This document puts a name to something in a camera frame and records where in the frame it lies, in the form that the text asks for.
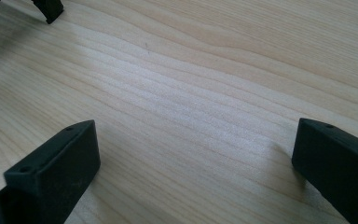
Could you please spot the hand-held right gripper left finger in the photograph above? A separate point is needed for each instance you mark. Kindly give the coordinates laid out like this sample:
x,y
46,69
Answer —
x,y
59,168

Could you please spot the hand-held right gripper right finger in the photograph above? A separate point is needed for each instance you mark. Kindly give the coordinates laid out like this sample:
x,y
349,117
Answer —
x,y
338,168

